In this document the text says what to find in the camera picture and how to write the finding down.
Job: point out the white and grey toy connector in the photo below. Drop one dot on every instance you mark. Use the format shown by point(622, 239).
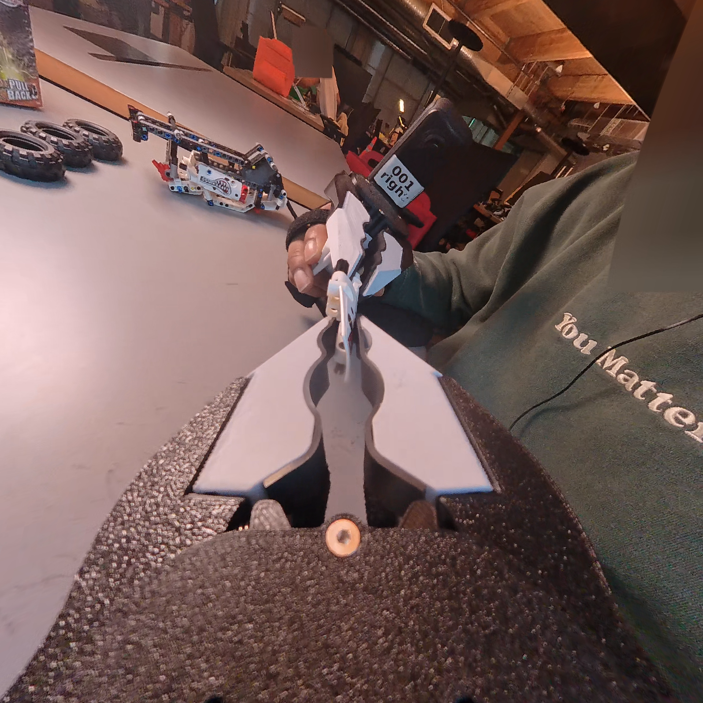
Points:
point(340, 288)

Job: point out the person's right hand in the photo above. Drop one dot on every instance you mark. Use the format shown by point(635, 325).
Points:
point(305, 263)

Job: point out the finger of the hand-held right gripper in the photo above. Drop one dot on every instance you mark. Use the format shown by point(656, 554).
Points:
point(392, 263)
point(346, 230)

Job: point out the black toy tube connector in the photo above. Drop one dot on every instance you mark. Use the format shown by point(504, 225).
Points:
point(341, 264)

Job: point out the person's right forearm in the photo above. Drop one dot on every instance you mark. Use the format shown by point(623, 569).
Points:
point(439, 296)

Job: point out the white spotted toy panel assembly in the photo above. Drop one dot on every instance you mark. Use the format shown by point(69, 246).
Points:
point(343, 329)

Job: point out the partly built toy vehicle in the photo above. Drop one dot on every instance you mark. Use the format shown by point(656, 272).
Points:
point(219, 176)

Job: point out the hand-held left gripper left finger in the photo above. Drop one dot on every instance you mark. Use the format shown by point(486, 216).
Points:
point(263, 434)

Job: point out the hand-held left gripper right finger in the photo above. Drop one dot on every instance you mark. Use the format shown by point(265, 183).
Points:
point(423, 434)

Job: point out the black toy tyre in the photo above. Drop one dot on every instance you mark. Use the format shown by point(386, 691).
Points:
point(27, 156)
point(99, 137)
point(60, 140)

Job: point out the orange crate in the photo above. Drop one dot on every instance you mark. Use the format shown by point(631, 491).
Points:
point(274, 63)

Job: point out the printed toy set box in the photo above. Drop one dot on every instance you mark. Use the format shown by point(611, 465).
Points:
point(19, 49)

